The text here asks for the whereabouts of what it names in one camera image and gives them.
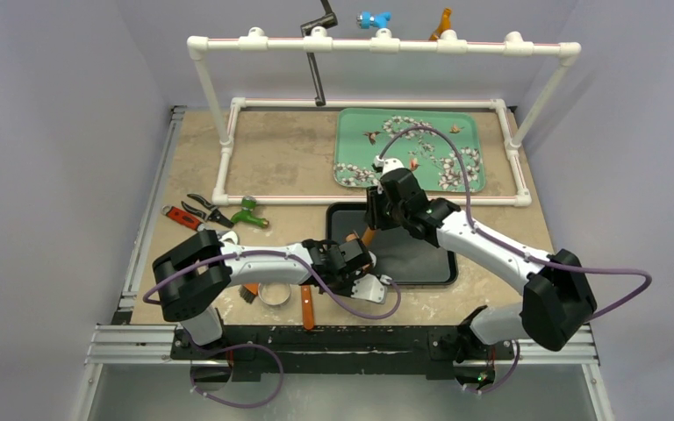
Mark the wooden double-ended rolling pin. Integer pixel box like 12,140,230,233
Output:
345,227,376,273

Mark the black baking tray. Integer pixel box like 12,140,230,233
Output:
326,203,459,288

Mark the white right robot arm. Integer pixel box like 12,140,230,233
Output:
365,168,597,357

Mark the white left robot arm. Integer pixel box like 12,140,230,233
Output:
143,230,386,359

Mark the green floral tray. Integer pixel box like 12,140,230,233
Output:
333,108,486,193

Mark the small orange black brush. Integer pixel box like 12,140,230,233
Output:
239,283,258,304

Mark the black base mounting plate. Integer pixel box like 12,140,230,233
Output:
169,325,515,383

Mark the blue plastic toy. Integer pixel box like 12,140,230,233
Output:
355,11,391,29

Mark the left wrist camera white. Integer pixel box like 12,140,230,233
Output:
348,274,392,304

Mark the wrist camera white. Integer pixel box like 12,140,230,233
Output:
372,155,406,183
348,274,392,304

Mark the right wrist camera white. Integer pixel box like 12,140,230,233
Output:
372,155,406,183

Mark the metal scraper orange handle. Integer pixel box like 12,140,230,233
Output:
300,285,315,331

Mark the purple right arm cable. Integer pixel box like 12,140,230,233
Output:
377,125,653,396

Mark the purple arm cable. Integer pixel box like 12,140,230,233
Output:
142,249,402,408
377,125,653,396

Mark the round metal cutter ring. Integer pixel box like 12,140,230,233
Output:
257,283,293,308

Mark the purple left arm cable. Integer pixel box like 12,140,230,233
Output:
142,249,402,408

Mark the red handled adjustable wrench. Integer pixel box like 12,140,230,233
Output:
161,205,239,245

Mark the white PVC pipe frame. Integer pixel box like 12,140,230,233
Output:
186,26,582,207

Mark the black hanging crank handle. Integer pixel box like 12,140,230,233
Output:
299,0,340,108

